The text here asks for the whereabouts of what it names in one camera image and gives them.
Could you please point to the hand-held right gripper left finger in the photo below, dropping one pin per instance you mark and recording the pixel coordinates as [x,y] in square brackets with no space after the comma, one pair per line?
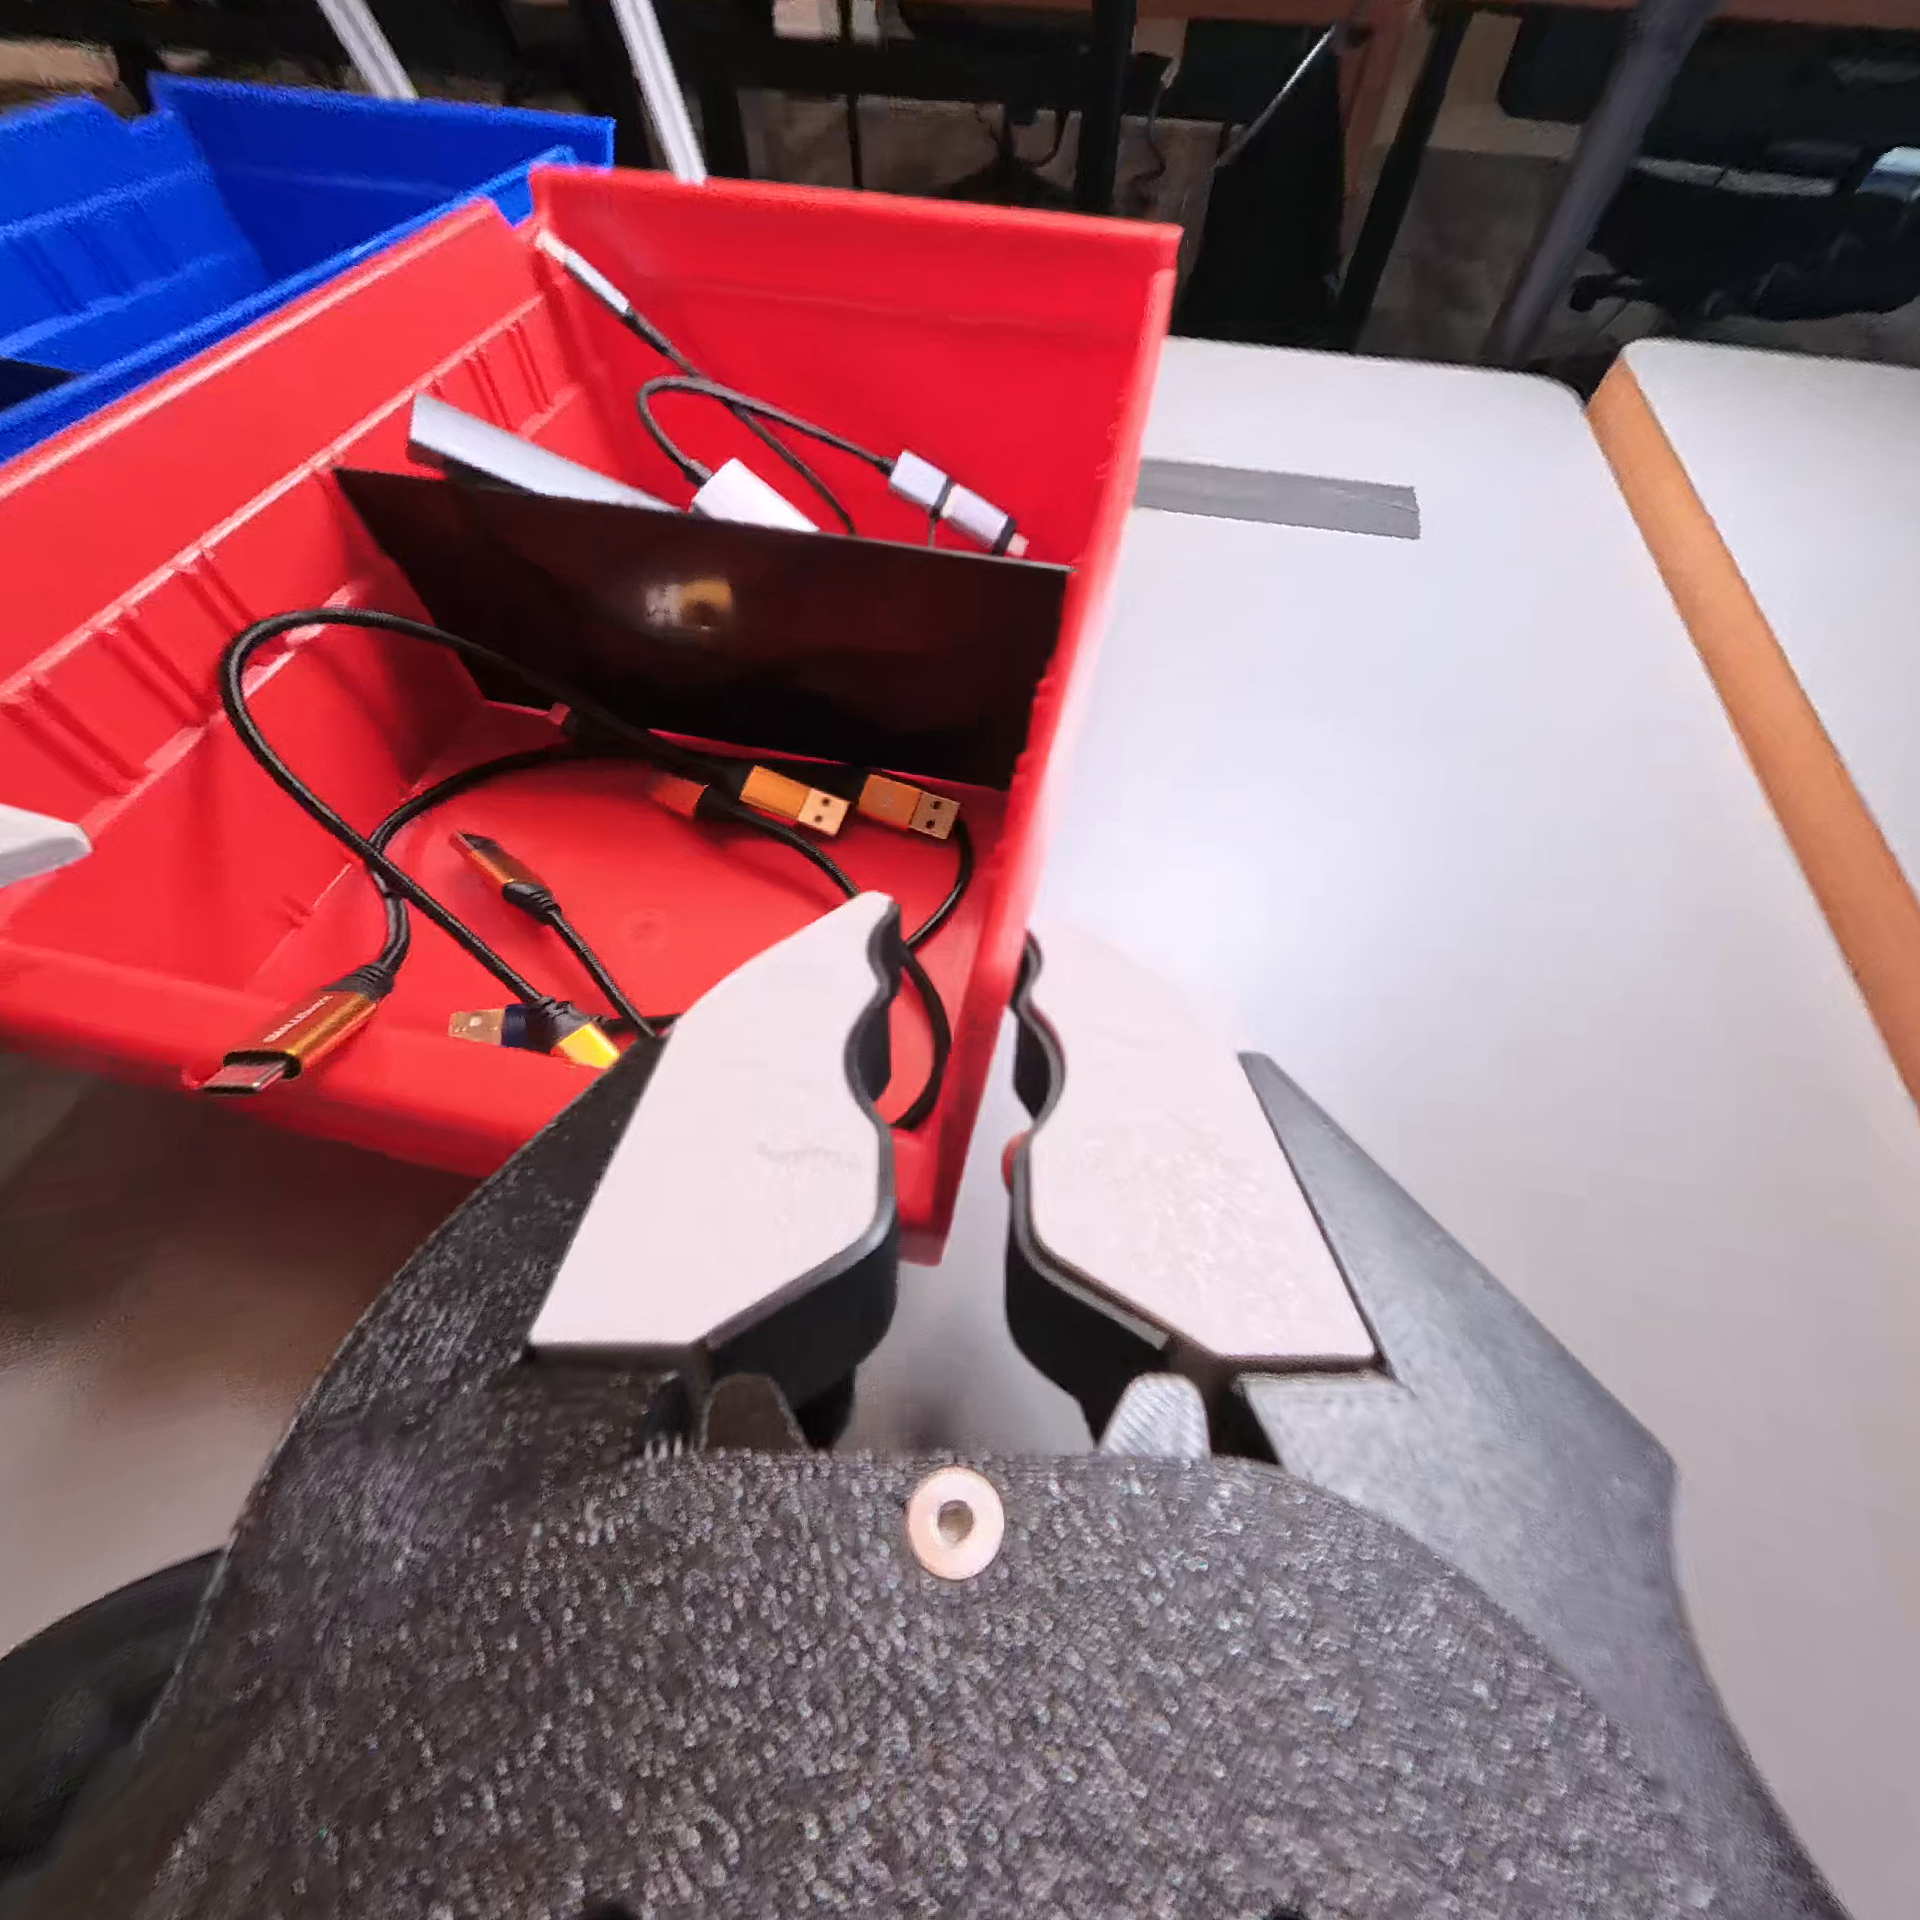
[724,1150]

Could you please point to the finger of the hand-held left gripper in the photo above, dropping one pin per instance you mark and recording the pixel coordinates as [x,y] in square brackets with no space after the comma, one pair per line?
[31,845]

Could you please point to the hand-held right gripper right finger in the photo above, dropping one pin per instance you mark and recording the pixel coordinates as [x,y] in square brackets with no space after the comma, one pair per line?
[1187,1189]

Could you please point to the grey usb hub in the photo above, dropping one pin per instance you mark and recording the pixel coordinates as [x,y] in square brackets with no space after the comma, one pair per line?
[501,445]

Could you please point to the red plastic bin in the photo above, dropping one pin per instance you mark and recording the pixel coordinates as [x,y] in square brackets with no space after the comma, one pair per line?
[840,299]

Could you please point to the yellow blue connector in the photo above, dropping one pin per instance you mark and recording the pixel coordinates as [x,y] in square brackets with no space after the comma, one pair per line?
[576,1038]

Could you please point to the black divider card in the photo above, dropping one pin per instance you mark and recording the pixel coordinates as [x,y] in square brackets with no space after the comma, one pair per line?
[749,641]

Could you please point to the white adapter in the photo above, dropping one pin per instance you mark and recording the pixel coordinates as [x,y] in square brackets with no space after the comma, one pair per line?
[749,488]

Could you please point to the grey tape strip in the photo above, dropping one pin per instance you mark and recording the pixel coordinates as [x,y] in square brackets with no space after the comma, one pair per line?
[1274,495]

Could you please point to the blue plastic bin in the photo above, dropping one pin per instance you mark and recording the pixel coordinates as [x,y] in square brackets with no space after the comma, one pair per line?
[371,181]

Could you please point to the black office chair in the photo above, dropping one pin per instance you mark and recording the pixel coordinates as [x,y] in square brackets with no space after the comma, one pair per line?
[1726,228]

